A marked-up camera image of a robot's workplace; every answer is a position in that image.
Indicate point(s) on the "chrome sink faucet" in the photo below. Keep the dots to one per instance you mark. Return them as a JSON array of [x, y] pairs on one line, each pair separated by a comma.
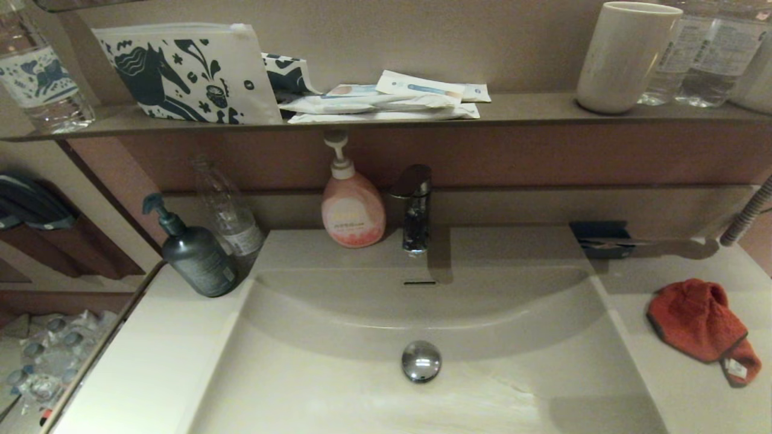
[[416, 211]]

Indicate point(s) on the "orange microfibre cleaning cloth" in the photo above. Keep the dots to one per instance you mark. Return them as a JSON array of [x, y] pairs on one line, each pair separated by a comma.
[[693, 322]]

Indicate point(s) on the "white wash basin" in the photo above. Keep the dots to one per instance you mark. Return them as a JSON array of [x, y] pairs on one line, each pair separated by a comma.
[[289, 374]]

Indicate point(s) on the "pink soap pump bottle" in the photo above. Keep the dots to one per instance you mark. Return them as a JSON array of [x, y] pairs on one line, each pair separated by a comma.
[[353, 211]]

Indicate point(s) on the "flat white plastic packet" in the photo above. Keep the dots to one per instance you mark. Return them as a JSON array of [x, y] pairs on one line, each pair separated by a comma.
[[422, 114]]

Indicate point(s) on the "long white plastic packet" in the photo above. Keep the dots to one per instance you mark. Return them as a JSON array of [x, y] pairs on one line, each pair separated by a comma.
[[338, 105]]

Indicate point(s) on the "white packet with orange print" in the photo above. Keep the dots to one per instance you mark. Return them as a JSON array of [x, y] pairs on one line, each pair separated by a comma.
[[353, 90]]

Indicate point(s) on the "white toothbrush packet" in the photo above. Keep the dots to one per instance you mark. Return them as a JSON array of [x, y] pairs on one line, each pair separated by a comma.
[[422, 87]]

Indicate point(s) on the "chrome drain stopper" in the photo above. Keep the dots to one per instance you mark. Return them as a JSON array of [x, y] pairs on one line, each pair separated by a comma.
[[421, 360]]

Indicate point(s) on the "small white sachet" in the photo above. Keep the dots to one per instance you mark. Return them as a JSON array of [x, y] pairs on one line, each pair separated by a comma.
[[476, 93]]

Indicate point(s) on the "clear empty plastic bottle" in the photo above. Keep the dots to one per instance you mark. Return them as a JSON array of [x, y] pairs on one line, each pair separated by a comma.
[[232, 218]]

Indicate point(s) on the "small horse print pouch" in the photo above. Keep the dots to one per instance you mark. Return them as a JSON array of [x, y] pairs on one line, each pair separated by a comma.
[[289, 76]]

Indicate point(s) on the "dark green pump bottle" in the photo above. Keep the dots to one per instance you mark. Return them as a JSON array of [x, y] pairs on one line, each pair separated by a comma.
[[196, 259]]

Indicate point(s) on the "dark blue small box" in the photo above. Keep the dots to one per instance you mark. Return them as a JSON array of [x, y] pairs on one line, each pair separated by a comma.
[[594, 233]]

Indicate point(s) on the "large horse print zip pouch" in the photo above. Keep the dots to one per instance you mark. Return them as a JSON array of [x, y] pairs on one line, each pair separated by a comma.
[[241, 61]]

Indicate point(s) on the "beige ceramic cup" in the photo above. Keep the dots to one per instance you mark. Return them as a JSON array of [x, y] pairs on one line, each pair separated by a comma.
[[754, 88], [624, 60]]

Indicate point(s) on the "brown wooden side shelf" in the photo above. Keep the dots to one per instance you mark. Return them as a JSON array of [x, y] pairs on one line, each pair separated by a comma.
[[102, 254]]

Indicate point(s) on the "clear water bottle white label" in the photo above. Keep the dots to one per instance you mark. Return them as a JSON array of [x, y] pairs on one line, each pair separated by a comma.
[[666, 73], [718, 61]]

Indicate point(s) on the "dark blue bag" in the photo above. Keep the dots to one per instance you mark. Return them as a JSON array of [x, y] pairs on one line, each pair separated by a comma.
[[30, 203]]

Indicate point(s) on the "shrink-wrapped bottle pack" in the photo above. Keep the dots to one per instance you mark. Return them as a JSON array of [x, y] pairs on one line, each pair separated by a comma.
[[48, 355]]

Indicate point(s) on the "water bottle blue print label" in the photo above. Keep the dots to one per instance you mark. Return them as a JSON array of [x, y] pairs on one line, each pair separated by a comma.
[[42, 79]]

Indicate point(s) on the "brown wall shelf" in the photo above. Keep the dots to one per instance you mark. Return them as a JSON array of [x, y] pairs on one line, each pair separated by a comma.
[[543, 110]]

